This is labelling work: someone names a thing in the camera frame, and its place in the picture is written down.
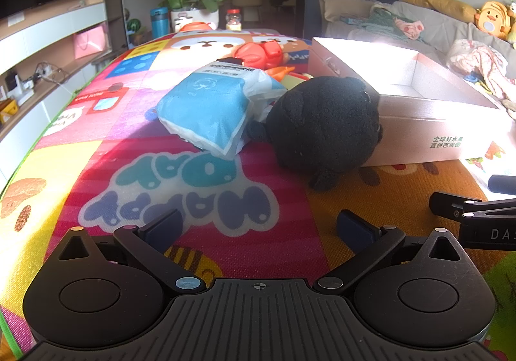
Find green clothes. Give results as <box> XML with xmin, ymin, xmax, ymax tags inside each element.
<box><xmin>359</xmin><ymin>6</ymin><xmax>408</xmax><ymax>37</ymax></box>

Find colourful printed play mat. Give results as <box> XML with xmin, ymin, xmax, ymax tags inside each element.
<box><xmin>0</xmin><ymin>28</ymin><xmax>516</xmax><ymax>361</ymax></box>

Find pink gift bag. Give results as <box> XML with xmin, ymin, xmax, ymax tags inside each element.
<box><xmin>74</xmin><ymin>24</ymin><xmax>109</xmax><ymax>60</ymax></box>

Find white television shelf unit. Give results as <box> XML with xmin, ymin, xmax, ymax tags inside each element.
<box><xmin>0</xmin><ymin>2</ymin><xmax>125</xmax><ymax>192</ymax></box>

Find pink cloth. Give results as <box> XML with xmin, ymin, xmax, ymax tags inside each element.
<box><xmin>394</xmin><ymin>18</ymin><xmax>426</xmax><ymax>41</ymax></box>

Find grey sofa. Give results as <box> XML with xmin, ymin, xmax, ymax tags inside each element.
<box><xmin>318</xmin><ymin>0</ymin><xmax>516</xmax><ymax>120</ymax></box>

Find yellow pillow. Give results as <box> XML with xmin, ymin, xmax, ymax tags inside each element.
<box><xmin>397</xmin><ymin>0</ymin><xmax>478</xmax><ymax>23</ymax></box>

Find orange duck plush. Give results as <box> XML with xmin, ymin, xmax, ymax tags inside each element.
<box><xmin>475</xmin><ymin>1</ymin><xmax>512</xmax><ymax>39</ymax></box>

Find orange plastic toy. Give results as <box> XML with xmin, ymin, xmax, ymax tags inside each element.
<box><xmin>264</xmin><ymin>66</ymin><xmax>297</xmax><ymax>81</ymax></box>

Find beige cushion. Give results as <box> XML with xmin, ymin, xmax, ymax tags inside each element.
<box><xmin>318</xmin><ymin>0</ymin><xmax>380</xmax><ymax>23</ymax></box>

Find white cardboard box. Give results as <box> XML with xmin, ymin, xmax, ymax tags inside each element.
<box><xmin>308</xmin><ymin>37</ymin><xmax>512</xmax><ymax>167</ymax></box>

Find blue thermos bottle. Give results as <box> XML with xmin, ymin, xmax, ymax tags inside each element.
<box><xmin>150</xmin><ymin>7</ymin><xmax>169</xmax><ymax>39</ymax></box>

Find red plastic toy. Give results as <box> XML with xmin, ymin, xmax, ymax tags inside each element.
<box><xmin>234</xmin><ymin>39</ymin><xmax>285</xmax><ymax>70</ymax></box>

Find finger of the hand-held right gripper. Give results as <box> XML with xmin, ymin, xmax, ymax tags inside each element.
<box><xmin>489</xmin><ymin>174</ymin><xmax>516</xmax><ymax>196</ymax></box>
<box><xmin>429</xmin><ymin>192</ymin><xmax>516</xmax><ymax>220</ymax></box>

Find white charging device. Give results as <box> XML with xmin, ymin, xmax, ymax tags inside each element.
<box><xmin>6</xmin><ymin>71</ymin><xmax>35</xmax><ymax>97</ymax></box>

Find black plush toy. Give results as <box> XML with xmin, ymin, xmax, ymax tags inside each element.
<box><xmin>247</xmin><ymin>76</ymin><xmax>383</xmax><ymax>191</ymax></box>

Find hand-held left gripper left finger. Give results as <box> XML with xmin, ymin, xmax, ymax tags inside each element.
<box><xmin>56</xmin><ymin>208</ymin><xmax>207</xmax><ymax>293</ymax></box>

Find yellow box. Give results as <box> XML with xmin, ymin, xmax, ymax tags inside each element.
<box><xmin>0</xmin><ymin>99</ymin><xmax>19</xmax><ymax>124</ymax></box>

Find yellow green plush toy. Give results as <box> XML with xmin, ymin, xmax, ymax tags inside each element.
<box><xmin>506</xmin><ymin>0</ymin><xmax>516</xmax><ymax>43</ymax></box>

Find blue tissue pack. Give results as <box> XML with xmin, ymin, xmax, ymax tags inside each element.
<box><xmin>155</xmin><ymin>58</ymin><xmax>289</xmax><ymax>160</ymax></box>

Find orange round bowl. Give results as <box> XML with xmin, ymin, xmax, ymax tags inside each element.
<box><xmin>178</xmin><ymin>21</ymin><xmax>216</xmax><ymax>33</ymax></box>

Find pink floral clothes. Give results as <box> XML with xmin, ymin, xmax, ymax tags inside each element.
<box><xmin>447</xmin><ymin>38</ymin><xmax>516</xmax><ymax>104</ymax></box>

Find red-lidded clear jar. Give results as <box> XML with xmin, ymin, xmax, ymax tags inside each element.
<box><xmin>225</xmin><ymin>9</ymin><xmax>243</xmax><ymax>31</ymax></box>

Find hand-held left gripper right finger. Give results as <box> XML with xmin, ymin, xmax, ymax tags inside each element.
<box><xmin>312</xmin><ymin>208</ymin><xmax>464</xmax><ymax>293</ymax></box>

